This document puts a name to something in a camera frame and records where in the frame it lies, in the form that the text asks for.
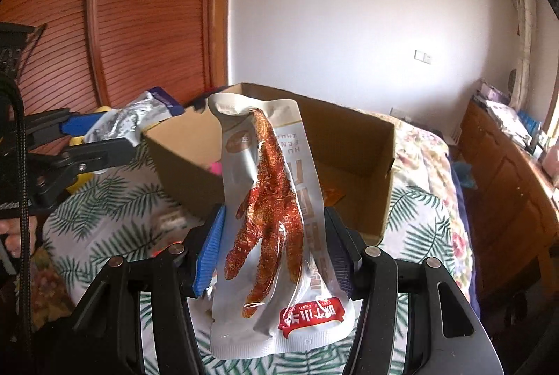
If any yellow Pikachu plush toy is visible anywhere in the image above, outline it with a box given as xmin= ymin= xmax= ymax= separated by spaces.
xmin=64 ymin=105 xmax=115 ymax=194

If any patterned window curtain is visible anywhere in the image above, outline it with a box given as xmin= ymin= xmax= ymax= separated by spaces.
xmin=511 ymin=0 xmax=537 ymax=110

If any person left hand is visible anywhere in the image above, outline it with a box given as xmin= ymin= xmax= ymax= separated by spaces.
xmin=0 ymin=216 xmax=38 ymax=259

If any brown cardboard box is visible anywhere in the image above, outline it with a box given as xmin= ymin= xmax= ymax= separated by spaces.
xmin=146 ymin=84 xmax=395 ymax=238

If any wooden sideboard cabinet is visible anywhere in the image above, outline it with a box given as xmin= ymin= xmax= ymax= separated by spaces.
xmin=458 ymin=101 xmax=558 ymax=303

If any palm leaf bed sheet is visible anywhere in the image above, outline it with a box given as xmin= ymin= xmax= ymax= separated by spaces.
xmin=44 ymin=143 xmax=450 ymax=374

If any floral quilt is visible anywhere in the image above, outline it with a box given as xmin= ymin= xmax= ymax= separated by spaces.
xmin=362 ymin=112 xmax=477 ymax=305

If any white wall switch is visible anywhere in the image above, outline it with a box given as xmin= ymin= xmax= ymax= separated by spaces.
xmin=413 ymin=49 xmax=432 ymax=65

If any white chicken feet pack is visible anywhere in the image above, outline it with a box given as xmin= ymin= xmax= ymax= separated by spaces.
xmin=205 ymin=91 xmax=357 ymax=360

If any silver clear snack pack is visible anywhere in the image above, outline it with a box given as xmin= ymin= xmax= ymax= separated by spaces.
xmin=84 ymin=86 xmax=185 ymax=147

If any wooden slatted wardrobe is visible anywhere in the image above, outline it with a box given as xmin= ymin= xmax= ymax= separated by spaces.
xmin=0 ymin=0 xmax=232 ymax=158

